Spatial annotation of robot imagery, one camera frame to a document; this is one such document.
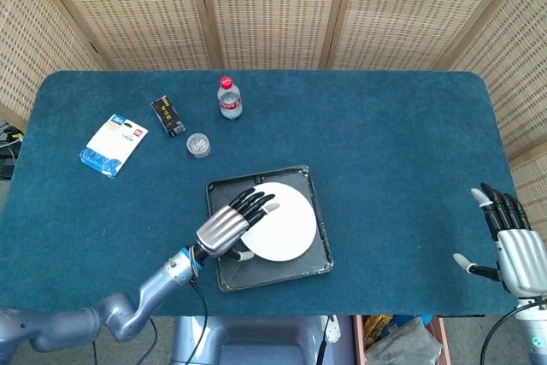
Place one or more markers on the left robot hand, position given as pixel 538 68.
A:
pixel 231 224

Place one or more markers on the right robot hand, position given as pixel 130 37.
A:
pixel 513 254

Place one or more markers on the white round plate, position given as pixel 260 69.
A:
pixel 286 228

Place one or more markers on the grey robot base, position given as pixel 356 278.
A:
pixel 252 341

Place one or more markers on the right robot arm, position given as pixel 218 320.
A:
pixel 533 331

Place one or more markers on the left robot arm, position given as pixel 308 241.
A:
pixel 119 305

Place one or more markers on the black square tray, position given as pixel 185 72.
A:
pixel 273 273

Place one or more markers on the small clear round jar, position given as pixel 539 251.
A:
pixel 198 145

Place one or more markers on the red storage crate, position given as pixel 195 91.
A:
pixel 442 339

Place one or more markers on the clear plastic water bottle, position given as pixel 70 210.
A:
pixel 230 100

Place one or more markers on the black rectangular box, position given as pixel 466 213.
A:
pixel 168 116

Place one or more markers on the grey plastic bag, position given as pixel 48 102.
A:
pixel 406 343

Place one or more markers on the white and blue packet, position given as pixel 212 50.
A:
pixel 112 145

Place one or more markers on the white hanging tag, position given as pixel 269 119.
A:
pixel 332 330

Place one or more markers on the yellow printed package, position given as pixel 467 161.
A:
pixel 377 325

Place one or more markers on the blue table cloth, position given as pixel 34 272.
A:
pixel 384 147

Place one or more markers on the woven folding screen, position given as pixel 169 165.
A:
pixel 273 10

